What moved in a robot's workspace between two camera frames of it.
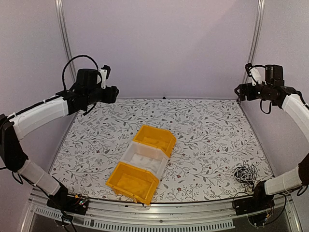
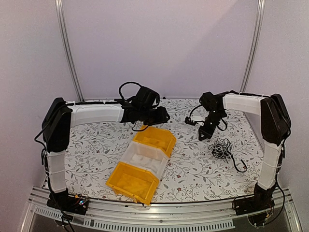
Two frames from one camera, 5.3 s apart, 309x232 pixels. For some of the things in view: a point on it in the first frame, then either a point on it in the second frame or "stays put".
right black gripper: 243,87 -> 207,136
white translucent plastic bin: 150,160 stays put
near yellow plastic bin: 137,183 stays put
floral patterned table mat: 216,153 stays put
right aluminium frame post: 259,16 stays put
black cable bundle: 245,174 -> 221,149
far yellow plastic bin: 161,137 stays put
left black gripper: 112,95 -> 162,118
